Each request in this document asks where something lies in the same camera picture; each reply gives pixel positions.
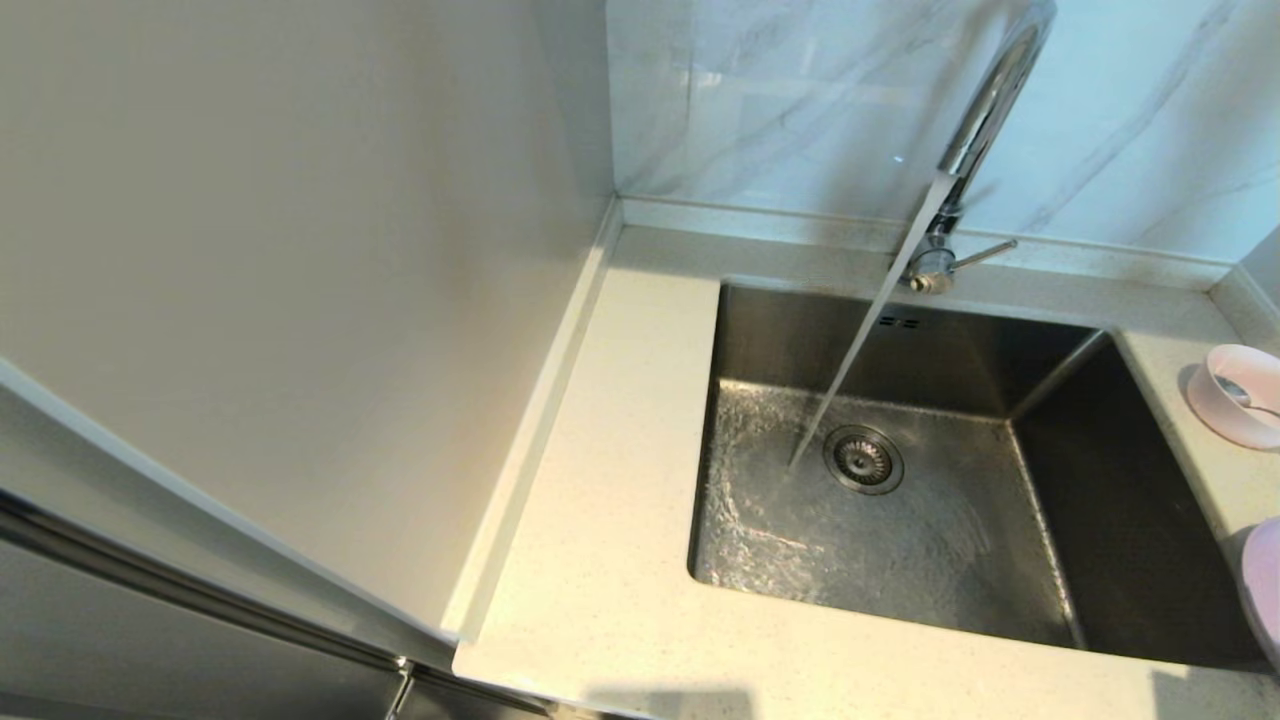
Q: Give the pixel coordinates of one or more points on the lilac plate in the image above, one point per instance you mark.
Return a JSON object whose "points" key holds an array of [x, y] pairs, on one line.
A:
{"points": [[1266, 590]]}

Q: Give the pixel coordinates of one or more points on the stainless steel sink basin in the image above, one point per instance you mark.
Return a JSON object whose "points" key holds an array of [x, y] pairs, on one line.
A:
{"points": [[900, 560]]}

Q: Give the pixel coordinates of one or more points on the chrome gooseneck faucet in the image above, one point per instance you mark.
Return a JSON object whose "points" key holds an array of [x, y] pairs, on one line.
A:
{"points": [[995, 100]]}

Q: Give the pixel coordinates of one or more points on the grey cabinet door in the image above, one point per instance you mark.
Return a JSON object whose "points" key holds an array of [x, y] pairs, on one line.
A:
{"points": [[120, 640]]}

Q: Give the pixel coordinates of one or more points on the round metal drain strainer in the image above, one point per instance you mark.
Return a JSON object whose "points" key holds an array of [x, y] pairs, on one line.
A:
{"points": [[863, 460]]}

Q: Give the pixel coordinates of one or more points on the pink bowl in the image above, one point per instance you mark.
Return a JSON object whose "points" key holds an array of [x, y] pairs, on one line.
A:
{"points": [[1215, 415]]}

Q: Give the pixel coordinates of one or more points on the running water stream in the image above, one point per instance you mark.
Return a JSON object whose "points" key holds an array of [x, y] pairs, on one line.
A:
{"points": [[870, 330]]}

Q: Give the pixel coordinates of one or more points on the metal spoon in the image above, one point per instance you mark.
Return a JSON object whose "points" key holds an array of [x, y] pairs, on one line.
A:
{"points": [[1235, 390]]}

